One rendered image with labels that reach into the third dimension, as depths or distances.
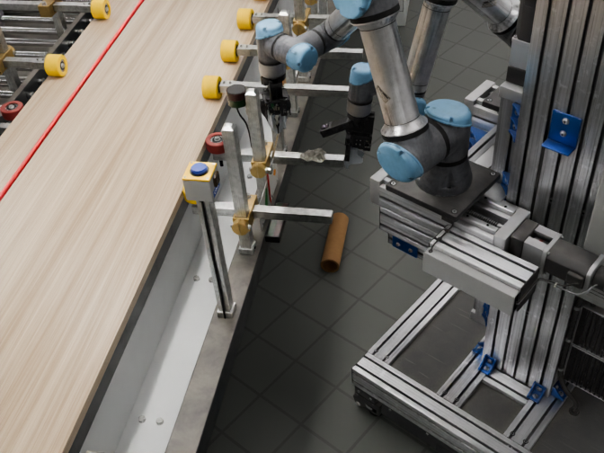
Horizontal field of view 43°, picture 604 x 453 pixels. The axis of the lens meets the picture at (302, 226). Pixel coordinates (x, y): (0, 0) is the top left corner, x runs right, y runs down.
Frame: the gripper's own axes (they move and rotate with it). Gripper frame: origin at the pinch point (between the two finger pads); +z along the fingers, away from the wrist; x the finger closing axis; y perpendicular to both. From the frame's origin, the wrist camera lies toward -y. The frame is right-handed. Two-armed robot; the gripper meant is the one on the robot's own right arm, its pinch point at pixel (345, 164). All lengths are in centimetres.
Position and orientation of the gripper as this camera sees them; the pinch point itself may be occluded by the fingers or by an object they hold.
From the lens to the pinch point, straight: 247.3
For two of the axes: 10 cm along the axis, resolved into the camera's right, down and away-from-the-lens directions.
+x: 1.3, -6.3, 7.7
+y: 9.9, 1.2, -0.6
